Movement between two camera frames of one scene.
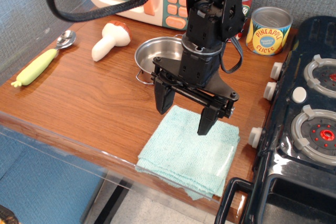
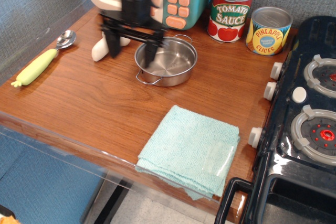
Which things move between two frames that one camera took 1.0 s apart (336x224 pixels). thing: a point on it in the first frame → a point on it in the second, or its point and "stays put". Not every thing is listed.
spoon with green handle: [65, 38] stays put
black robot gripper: [197, 73] → [135, 20]
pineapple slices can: [268, 30] stays put
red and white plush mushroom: [114, 33] stays put
